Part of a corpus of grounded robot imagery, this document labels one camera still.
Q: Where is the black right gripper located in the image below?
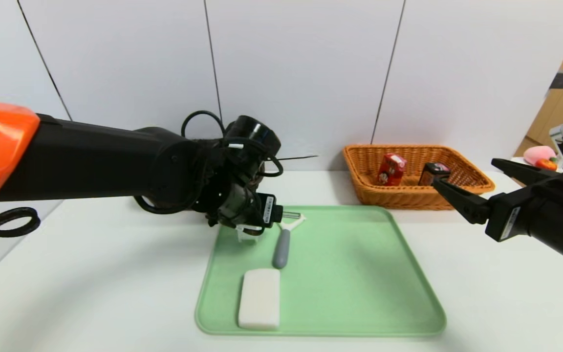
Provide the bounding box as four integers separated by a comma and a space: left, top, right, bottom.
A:
432, 158, 563, 252

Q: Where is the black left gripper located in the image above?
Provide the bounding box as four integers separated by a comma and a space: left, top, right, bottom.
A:
220, 182, 283, 228

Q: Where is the white tape roll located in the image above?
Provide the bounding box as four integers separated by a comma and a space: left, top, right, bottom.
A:
235, 222, 266, 243

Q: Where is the black printed snack box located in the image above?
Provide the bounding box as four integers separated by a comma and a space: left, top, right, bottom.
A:
419, 163, 452, 187

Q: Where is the white soap bar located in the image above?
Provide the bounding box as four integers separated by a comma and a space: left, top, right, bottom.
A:
238, 268, 281, 330

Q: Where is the red drink carton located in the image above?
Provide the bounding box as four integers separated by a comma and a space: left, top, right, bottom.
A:
378, 153, 408, 186

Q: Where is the orange wicker basket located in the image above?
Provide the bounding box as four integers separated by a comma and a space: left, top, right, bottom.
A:
343, 144, 496, 211

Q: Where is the pink peach plush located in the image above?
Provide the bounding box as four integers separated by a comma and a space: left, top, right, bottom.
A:
523, 146, 556, 166

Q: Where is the thin black zip tie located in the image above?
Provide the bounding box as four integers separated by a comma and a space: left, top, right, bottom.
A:
262, 155, 319, 162

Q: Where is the light green plastic tray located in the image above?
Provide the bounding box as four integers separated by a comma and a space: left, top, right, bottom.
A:
195, 205, 447, 337

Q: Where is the white peeler grey handle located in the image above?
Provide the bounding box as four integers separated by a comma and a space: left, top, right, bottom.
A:
273, 210, 306, 269

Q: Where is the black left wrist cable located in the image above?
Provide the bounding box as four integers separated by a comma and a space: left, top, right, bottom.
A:
181, 110, 284, 177

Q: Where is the black left forearm cable loop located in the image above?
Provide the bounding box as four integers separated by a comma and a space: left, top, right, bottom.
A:
0, 207, 41, 250

